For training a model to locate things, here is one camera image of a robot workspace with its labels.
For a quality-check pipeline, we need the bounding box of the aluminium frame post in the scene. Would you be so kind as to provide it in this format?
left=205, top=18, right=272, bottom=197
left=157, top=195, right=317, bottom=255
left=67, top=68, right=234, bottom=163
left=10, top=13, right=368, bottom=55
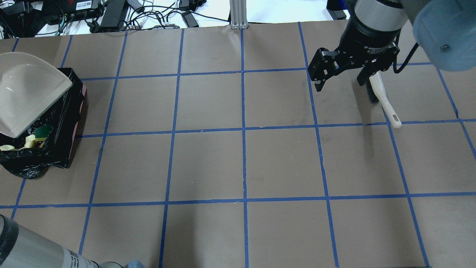
left=229, top=0, right=248, bottom=29

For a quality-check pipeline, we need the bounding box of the beige plastic dustpan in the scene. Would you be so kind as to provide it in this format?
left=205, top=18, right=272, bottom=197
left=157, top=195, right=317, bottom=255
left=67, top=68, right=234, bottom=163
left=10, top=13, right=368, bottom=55
left=0, top=51, right=73, bottom=138

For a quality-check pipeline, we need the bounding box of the bin with black bag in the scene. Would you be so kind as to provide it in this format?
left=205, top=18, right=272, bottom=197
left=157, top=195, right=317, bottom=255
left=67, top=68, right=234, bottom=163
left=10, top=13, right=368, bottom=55
left=0, top=68, right=86, bottom=179

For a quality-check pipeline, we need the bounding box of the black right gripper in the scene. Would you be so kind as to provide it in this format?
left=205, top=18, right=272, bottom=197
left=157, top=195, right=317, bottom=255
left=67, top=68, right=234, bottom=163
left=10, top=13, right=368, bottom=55
left=307, top=17, right=401, bottom=93

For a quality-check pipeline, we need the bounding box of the beige hand brush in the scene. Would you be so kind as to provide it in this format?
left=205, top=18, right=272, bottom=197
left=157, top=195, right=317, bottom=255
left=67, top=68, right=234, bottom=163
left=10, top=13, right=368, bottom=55
left=366, top=71, right=402, bottom=129

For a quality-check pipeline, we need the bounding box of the yellow sponge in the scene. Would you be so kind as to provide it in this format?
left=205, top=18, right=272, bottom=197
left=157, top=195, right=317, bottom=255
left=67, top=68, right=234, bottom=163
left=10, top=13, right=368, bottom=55
left=34, top=125, right=53, bottom=142

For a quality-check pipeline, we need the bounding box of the black power adapter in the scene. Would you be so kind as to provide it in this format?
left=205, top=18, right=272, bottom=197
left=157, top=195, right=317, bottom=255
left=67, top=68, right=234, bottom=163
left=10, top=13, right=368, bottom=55
left=326, top=7, right=347, bottom=20

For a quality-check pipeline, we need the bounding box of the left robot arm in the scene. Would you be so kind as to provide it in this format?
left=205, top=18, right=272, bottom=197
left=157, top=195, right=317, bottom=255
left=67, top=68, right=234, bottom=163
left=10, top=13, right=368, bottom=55
left=0, top=215, right=123, bottom=268

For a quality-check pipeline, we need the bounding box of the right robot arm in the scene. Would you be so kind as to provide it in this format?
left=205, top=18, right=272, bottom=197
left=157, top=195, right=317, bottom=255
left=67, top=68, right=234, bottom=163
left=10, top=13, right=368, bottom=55
left=308, top=0, right=476, bottom=92

